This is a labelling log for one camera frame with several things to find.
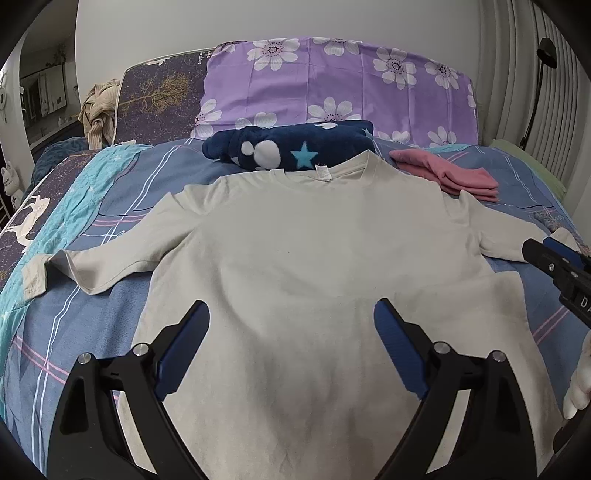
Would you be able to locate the beige long-sleeve shirt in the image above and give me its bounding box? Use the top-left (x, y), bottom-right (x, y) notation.
top-left (21, 150), bottom-right (581, 480)

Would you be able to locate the beige crumpled clothes pile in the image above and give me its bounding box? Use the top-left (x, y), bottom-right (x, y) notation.
top-left (78, 79), bottom-right (120, 150)

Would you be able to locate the right white-gloved hand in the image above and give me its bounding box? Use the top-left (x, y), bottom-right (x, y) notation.
top-left (563, 332), bottom-right (591, 420)

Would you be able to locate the folded pink garment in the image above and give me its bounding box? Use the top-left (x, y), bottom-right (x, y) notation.
top-left (389, 149), bottom-right (499, 203)

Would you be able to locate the blue plaid bed sheet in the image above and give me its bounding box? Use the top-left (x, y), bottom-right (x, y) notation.
top-left (0, 135), bottom-right (591, 476)

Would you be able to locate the grey pleated curtain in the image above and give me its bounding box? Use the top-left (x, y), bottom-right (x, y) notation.
top-left (476, 0), bottom-right (590, 185)

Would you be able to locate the black floor lamp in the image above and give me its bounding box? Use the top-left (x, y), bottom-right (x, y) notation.
top-left (519, 37), bottom-right (558, 150)

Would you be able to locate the purple floral pillow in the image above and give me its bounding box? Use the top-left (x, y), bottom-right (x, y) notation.
top-left (191, 37), bottom-right (479, 148)

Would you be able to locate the teal quilted blanket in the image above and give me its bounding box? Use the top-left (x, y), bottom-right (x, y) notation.
top-left (1, 144), bottom-right (148, 364)

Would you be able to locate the dark deer-print duvet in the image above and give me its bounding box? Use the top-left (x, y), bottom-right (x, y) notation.
top-left (0, 151), bottom-right (97, 287)

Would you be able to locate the navy star fleece bundle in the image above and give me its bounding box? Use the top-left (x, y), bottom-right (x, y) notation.
top-left (202, 120), bottom-right (376, 171)

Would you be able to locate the white cat figurine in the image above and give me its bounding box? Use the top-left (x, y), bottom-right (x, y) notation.
top-left (1, 162), bottom-right (23, 211)

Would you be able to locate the dark teal knitted blanket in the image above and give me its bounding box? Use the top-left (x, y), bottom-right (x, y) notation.
top-left (21, 137), bottom-right (98, 203)

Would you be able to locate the dark tree-print pillow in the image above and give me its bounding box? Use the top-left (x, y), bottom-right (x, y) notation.
top-left (114, 49), bottom-right (213, 144)

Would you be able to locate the white shelf furniture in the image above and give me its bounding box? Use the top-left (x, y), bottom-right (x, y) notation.
top-left (20, 62), bottom-right (80, 129)

